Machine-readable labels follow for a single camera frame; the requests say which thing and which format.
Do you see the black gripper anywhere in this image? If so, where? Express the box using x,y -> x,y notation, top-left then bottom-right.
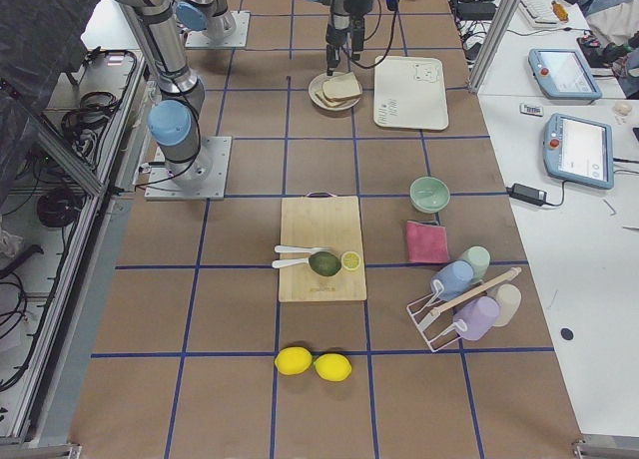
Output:
325,27 -> 344,77
349,15 -> 365,62

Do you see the white round plate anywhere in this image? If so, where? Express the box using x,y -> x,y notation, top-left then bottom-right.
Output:
308,72 -> 362,112

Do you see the white bread slice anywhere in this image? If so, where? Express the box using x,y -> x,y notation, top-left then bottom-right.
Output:
321,72 -> 361,99

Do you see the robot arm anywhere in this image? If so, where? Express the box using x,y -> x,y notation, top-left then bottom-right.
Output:
174,0 -> 350,77
115,0 -> 373,189

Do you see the bread slice on plate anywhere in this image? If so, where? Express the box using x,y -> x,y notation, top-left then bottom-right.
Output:
314,90 -> 359,110

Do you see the white bear tray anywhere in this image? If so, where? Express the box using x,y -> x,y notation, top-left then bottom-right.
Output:
373,56 -> 449,131

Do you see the wooden cutting board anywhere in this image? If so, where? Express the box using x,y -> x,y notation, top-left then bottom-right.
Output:
278,191 -> 368,304

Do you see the green bowl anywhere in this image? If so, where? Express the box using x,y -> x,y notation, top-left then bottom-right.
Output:
409,177 -> 450,214

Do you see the lemon half slice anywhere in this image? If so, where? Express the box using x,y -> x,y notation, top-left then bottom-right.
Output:
340,250 -> 362,271

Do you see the green avocado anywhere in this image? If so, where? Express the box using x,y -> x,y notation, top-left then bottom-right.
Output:
309,250 -> 341,277

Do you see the white plastic spoon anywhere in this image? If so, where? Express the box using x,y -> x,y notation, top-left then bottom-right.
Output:
272,256 -> 311,269

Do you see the pink cloth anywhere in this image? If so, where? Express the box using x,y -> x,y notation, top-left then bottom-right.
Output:
405,221 -> 450,264

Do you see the upper teach pendant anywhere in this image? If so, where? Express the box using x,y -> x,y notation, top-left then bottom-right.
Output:
528,49 -> 602,102

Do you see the teach pendant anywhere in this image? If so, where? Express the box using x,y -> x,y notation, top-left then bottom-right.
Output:
542,113 -> 614,190
528,49 -> 602,102

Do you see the black power adapter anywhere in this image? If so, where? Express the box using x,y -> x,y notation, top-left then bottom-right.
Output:
506,183 -> 547,207

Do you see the green mug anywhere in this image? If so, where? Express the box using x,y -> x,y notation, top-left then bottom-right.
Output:
458,245 -> 491,283

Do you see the lower teach pendant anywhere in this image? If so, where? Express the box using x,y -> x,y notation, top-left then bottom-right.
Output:
542,113 -> 614,190

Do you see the blue mug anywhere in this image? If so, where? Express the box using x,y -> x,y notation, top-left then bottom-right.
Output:
430,260 -> 474,301

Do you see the beige mug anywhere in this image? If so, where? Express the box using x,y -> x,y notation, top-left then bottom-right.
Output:
487,283 -> 521,327

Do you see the purple mug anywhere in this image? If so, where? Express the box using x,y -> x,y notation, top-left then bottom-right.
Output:
452,295 -> 500,341

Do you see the yellow lemon left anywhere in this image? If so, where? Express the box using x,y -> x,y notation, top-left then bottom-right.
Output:
274,346 -> 313,376

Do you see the yellow lemon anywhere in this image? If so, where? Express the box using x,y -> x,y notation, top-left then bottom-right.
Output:
274,346 -> 313,376
314,353 -> 352,382

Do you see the yellow lemon right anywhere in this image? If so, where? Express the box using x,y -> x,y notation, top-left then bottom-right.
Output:
314,353 -> 352,382

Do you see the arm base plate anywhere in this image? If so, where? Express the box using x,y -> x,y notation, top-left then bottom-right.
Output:
144,137 -> 232,201
185,11 -> 251,50

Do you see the white wire mug rack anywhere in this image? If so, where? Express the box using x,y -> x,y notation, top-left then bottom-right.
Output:
406,267 -> 521,352

